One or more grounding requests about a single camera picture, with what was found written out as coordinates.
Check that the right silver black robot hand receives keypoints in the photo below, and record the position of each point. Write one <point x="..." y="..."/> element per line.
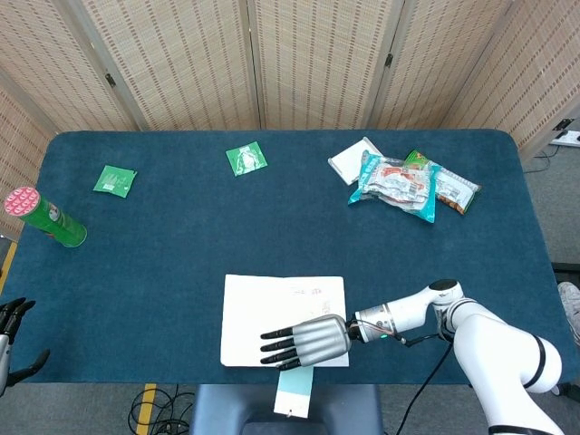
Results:
<point x="321" y="340"/>

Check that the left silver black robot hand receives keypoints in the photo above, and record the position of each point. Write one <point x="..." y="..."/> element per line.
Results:
<point x="5" y="358"/>

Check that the blue white bookmark pink tassel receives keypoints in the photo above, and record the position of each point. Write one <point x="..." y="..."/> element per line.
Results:
<point x="294" y="389"/>

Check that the orange and white notebook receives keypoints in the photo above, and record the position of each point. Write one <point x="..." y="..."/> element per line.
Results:
<point x="272" y="308"/>

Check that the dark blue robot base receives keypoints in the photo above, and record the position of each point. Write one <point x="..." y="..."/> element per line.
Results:
<point x="226" y="408"/>

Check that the green chips can pink lid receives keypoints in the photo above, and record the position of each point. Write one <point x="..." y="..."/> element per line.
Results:
<point x="54" y="219"/>

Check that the teal snack bag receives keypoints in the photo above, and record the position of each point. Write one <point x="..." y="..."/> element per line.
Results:
<point x="399" y="186"/>

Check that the dark blue table cloth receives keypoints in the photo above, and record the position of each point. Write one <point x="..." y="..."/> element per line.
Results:
<point x="181" y="235"/>

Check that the white flat box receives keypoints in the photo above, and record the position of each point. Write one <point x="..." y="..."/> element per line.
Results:
<point x="349" y="163"/>

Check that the green sachet white figure print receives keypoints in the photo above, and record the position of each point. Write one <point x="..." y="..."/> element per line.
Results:
<point x="246" y="158"/>

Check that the silver snack bag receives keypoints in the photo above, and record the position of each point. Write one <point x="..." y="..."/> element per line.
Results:
<point x="457" y="190"/>

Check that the green snack packet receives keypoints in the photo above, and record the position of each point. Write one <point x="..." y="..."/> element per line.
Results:
<point x="417" y="158"/>

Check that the green sachet white label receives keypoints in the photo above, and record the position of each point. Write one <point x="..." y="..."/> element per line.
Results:
<point x="113" y="181"/>

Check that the woven folding screen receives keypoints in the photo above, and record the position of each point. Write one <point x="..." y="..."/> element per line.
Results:
<point x="317" y="59"/>

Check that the white power strip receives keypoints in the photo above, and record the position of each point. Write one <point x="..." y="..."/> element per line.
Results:
<point x="568" y="138"/>

